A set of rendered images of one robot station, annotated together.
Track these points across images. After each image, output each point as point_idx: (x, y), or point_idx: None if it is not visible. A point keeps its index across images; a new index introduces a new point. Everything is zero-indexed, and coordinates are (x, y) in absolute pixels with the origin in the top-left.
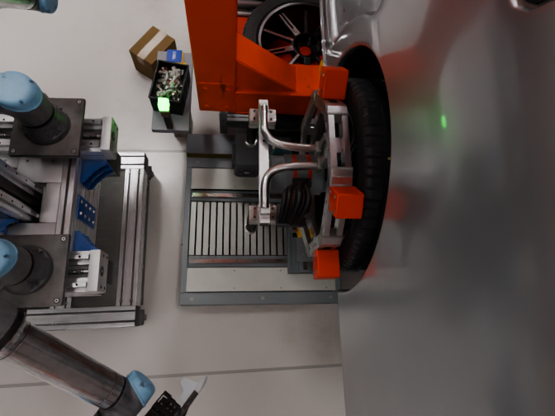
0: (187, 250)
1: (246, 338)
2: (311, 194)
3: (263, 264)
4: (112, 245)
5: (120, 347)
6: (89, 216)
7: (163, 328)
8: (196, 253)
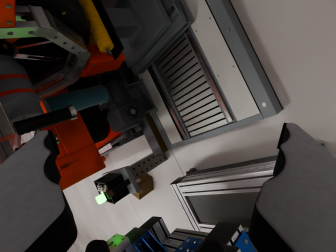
0: (223, 127)
1: (288, 14)
2: (5, 70)
3: (201, 51)
4: (240, 198)
5: None
6: (186, 249)
7: (320, 117)
8: (223, 116)
